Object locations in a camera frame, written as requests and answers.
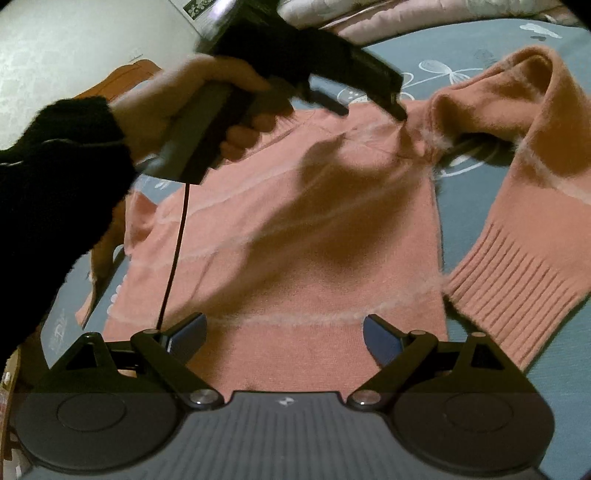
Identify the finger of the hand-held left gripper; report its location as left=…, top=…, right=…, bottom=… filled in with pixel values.
left=350, top=50, right=408, bottom=122

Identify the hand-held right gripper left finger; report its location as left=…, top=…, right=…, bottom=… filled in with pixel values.
left=44, top=312, right=221, bottom=411

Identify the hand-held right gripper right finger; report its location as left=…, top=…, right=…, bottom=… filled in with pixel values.
left=347, top=315, right=527, bottom=411

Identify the pink knit sweater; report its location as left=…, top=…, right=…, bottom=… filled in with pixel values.
left=74, top=44, right=591, bottom=393

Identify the person's left hand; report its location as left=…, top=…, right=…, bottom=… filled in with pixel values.
left=111, top=53, right=294, bottom=162

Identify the folded pink floral quilt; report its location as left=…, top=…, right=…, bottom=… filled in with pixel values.
left=277, top=0, right=591, bottom=42

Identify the wooden headboard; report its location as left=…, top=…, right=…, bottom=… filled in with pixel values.
left=74, top=60, right=162, bottom=100

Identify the blue floral bed sheet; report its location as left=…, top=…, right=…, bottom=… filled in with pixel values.
left=39, top=16, right=591, bottom=480

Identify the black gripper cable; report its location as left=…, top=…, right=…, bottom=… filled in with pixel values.
left=156, top=181, right=191, bottom=332

